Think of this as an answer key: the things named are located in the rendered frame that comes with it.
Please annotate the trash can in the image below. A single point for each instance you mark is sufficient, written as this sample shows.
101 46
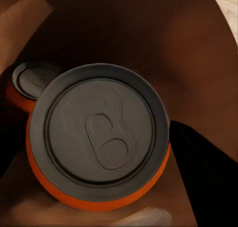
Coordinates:
184 48

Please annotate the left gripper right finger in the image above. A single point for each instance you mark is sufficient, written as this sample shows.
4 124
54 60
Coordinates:
210 177

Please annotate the can of soda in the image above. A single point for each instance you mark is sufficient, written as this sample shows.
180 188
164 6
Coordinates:
25 86
97 138

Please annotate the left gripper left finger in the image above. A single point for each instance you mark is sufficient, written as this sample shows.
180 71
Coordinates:
11 138

